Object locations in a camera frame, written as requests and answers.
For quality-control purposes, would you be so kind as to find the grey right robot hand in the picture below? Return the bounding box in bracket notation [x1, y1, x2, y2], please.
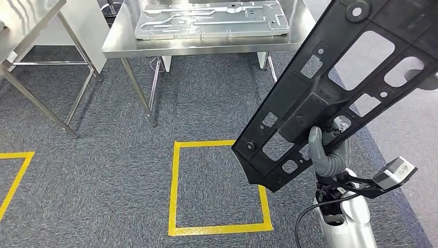
[308, 116, 350, 178]

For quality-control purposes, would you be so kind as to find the black perforated plastic panel part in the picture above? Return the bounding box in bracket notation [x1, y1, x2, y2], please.
[231, 0, 438, 193]

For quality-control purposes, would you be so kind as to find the stainless steel workbench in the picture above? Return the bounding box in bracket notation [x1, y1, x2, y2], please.
[102, 0, 317, 127]

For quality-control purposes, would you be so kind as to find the yellow floor tape square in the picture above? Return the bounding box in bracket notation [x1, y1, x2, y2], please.
[168, 139, 274, 237]

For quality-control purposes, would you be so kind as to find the stamped grey metal plate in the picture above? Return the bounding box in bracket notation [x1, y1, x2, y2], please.
[134, 0, 290, 41]

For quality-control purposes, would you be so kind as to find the chrome stanchion with round base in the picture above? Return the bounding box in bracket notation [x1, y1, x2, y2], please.
[101, 0, 124, 18]

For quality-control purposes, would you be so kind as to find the white cabinet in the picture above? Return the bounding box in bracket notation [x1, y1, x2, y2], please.
[34, 0, 110, 74]

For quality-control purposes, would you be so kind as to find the stainless steel side table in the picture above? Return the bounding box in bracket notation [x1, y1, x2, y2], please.
[0, 0, 103, 138]

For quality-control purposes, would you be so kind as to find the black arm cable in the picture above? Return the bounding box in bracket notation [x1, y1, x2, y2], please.
[294, 193, 358, 248]

